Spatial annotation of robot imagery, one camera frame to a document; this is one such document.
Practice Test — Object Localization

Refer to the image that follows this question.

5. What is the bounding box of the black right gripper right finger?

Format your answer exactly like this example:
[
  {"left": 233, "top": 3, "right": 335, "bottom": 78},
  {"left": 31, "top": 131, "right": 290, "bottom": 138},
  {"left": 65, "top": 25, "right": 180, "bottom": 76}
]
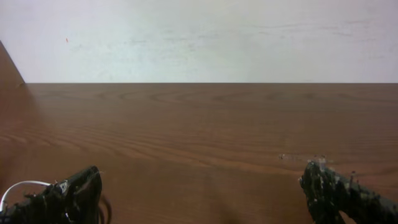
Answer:
[{"left": 299, "top": 161, "right": 397, "bottom": 223}]

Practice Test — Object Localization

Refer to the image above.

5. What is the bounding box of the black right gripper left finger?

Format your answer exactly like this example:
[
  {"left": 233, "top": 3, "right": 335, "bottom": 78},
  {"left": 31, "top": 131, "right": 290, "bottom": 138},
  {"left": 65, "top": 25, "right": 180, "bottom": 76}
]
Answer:
[{"left": 1, "top": 166, "right": 103, "bottom": 224}]

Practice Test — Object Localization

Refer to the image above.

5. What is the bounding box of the white usb cable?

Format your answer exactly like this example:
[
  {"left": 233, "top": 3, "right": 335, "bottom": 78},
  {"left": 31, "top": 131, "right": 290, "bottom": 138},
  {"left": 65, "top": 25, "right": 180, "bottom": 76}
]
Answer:
[{"left": 0, "top": 180, "right": 52, "bottom": 212}]

